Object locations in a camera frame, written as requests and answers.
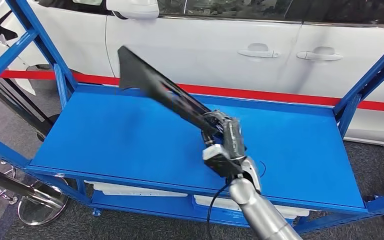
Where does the blue steel shelf rack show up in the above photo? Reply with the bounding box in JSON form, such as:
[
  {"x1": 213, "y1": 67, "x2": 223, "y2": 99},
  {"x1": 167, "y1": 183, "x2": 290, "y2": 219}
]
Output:
[{"x1": 0, "y1": 0, "x2": 384, "y2": 234}]

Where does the white car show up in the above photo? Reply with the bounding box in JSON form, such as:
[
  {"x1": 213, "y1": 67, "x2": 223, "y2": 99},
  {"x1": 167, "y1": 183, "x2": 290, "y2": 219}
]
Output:
[{"x1": 0, "y1": 0, "x2": 384, "y2": 148}]

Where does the chrome stanchion post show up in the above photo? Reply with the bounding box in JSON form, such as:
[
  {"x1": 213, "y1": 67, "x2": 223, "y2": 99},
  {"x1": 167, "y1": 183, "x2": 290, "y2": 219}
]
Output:
[
  {"x1": 0, "y1": 49, "x2": 60, "y2": 142},
  {"x1": 0, "y1": 162, "x2": 70, "y2": 227}
]

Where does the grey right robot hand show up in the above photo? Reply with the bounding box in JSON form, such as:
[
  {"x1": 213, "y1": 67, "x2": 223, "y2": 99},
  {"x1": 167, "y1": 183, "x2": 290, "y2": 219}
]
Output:
[{"x1": 201, "y1": 110, "x2": 248, "y2": 160}]

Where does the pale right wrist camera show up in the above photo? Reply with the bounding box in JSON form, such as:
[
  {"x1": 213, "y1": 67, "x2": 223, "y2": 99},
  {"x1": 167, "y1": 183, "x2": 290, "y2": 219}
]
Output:
[{"x1": 202, "y1": 144, "x2": 243, "y2": 177}]

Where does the red barrier belt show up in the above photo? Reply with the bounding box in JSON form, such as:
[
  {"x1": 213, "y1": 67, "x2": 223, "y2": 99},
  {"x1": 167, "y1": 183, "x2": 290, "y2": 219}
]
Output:
[{"x1": 0, "y1": 70, "x2": 384, "y2": 114}]

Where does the white plastic crate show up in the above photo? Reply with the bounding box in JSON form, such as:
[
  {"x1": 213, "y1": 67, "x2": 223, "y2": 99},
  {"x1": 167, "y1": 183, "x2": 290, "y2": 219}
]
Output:
[
  {"x1": 84, "y1": 180, "x2": 189, "y2": 198},
  {"x1": 193, "y1": 194, "x2": 310, "y2": 220}
]

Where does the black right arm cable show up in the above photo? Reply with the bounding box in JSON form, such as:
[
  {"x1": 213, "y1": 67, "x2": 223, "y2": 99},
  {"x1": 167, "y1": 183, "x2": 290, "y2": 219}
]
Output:
[{"x1": 206, "y1": 160, "x2": 267, "y2": 240}]

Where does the black plastic car part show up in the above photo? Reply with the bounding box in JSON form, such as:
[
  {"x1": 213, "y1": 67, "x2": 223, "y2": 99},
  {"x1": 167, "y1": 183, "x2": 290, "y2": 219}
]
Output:
[{"x1": 117, "y1": 45, "x2": 218, "y2": 137}]

